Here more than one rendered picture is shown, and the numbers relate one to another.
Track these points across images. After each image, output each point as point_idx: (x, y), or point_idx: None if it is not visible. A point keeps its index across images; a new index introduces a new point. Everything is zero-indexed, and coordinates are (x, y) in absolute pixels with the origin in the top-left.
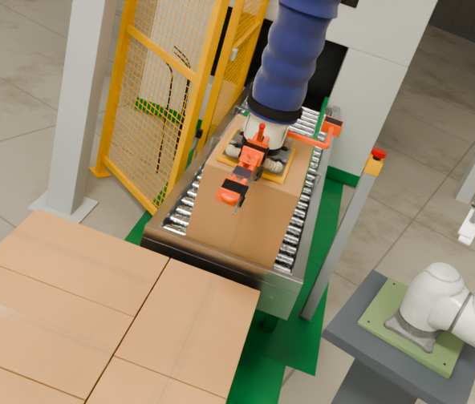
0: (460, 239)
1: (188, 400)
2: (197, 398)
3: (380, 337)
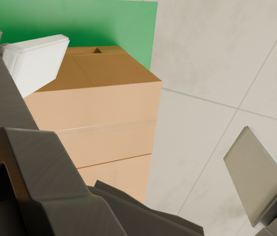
0: (55, 75)
1: (38, 119)
2: (32, 114)
3: None
